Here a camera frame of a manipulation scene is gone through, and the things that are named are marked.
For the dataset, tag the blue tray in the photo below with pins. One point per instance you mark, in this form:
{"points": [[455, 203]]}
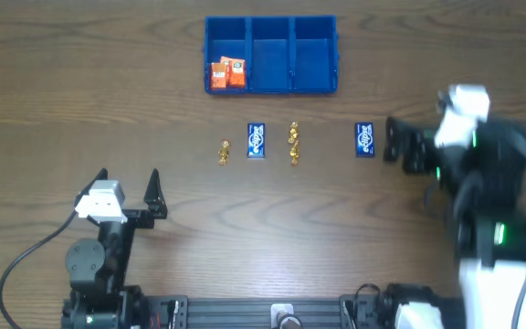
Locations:
{"points": [[311, 59]]}

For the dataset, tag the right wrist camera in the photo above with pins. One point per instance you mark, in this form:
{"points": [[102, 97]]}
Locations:
{"points": [[464, 114]]}

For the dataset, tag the orange candy box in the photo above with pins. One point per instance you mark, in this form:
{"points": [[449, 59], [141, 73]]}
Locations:
{"points": [[219, 77], [237, 73]]}

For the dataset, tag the blue candy pack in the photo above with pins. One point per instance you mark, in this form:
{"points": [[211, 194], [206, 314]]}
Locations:
{"points": [[256, 141], [365, 140]]}

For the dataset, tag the gold candy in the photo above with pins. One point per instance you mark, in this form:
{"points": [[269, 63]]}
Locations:
{"points": [[294, 132], [224, 152], [295, 154]]}

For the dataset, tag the mounting rail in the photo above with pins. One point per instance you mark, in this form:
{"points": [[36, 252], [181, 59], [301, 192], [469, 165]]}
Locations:
{"points": [[235, 313]]}

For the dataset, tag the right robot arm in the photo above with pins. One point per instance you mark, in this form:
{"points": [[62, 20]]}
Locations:
{"points": [[496, 274]]}

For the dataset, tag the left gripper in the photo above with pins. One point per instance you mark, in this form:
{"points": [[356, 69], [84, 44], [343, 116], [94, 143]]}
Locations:
{"points": [[137, 219]]}

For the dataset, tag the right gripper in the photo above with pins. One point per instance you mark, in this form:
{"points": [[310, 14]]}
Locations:
{"points": [[420, 151]]}

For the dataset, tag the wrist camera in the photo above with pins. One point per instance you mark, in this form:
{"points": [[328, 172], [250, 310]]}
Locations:
{"points": [[101, 201], [464, 114]]}

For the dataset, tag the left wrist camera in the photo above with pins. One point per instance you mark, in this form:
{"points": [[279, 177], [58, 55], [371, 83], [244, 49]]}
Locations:
{"points": [[101, 201]]}

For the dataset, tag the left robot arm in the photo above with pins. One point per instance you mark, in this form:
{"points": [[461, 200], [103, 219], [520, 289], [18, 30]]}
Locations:
{"points": [[103, 269]]}

